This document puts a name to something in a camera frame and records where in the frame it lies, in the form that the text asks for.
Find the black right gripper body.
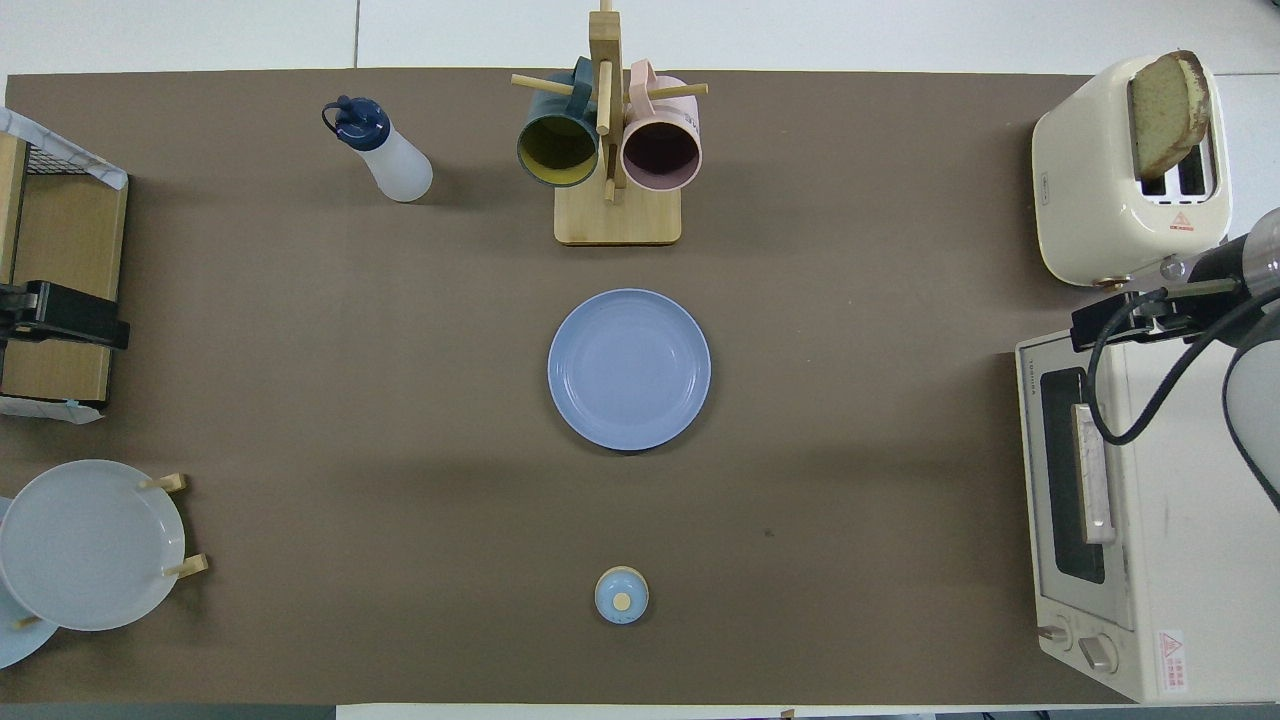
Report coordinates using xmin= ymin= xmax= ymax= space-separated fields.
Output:
xmin=1150 ymin=232 xmax=1263 ymax=336

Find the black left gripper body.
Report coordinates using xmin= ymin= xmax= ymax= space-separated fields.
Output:
xmin=0 ymin=285 xmax=46 ymax=347

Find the slice of bread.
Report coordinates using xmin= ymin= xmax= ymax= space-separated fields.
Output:
xmin=1130 ymin=50 xmax=1213 ymax=182

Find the squeeze bottle with navy cap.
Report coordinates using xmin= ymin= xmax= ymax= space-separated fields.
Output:
xmin=321 ymin=96 xmax=434 ymax=203

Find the wooden plate rack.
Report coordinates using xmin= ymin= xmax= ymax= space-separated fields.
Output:
xmin=15 ymin=473 xmax=210 ymax=631

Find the grey white plate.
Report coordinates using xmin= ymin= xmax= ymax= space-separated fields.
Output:
xmin=0 ymin=459 xmax=187 ymax=632

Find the light blue plate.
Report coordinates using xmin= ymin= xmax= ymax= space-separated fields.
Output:
xmin=0 ymin=497 xmax=61 ymax=670

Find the cream toaster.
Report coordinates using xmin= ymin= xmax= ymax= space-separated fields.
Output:
xmin=1031 ymin=52 xmax=1233 ymax=291

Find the wooden box with cloth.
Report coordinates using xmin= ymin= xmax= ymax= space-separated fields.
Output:
xmin=0 ymin=108 xmax=129 ymax=426

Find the brown table mat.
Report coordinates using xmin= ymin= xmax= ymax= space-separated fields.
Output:
xmin=0 ymin=68 xmax=1233 ymax=706

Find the white toaster oven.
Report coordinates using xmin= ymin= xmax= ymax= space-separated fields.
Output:
xmin=1015 ymin=315 xmax=1280 ymax=704

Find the pink mug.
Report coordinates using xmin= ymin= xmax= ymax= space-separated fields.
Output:
xmin=621 ymin=60 xmax=704 ymax=194

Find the dark teal mug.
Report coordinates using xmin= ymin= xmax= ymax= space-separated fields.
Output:
xmin=516 ymin=57 xmax=601 ymax=189

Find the wooden mug tree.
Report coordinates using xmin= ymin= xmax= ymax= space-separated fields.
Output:
xmin=511 ymin=0 xmax=709 ymax=247

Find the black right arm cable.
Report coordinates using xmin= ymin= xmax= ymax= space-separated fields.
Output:
xmin=1088 ymin=285 xmax=1280 ymax=447

